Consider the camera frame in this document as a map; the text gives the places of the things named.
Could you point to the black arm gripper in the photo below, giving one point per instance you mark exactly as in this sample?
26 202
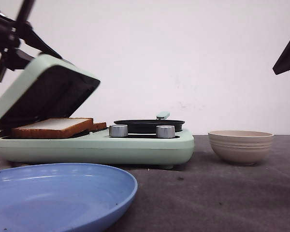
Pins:
11 32

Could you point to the breakfast maker lid with plate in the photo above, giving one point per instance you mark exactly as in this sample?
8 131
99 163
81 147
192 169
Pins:
47 88

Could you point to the toast slice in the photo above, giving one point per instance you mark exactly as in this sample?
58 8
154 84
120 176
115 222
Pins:
54 128
97 126

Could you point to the beige ribbed bowl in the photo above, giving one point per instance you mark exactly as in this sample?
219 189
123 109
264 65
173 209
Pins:
241 147

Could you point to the mint green breakfast maker base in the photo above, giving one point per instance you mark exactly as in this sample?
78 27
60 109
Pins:
98 147

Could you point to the left silver knob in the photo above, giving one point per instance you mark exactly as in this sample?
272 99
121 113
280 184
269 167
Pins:
118 131

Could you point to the silver knob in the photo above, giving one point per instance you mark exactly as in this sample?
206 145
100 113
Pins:
118 131
165 131

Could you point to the small black frying pan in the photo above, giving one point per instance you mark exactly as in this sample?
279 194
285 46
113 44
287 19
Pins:
148 126

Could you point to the right silver knob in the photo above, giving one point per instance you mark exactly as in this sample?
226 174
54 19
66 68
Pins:
165 131

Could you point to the blue plate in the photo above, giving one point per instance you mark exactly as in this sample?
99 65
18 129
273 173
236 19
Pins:
65 197

